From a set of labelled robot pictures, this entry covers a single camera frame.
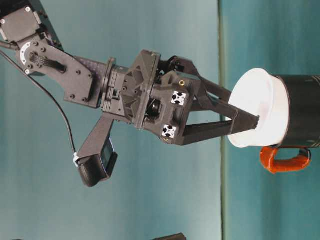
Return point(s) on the blue-green table cloth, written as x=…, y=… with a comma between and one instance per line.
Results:
x=262, y=200

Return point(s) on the white paper cup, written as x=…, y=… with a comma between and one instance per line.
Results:
x=275, y=112

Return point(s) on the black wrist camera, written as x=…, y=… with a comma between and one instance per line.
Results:
x=95, y=167

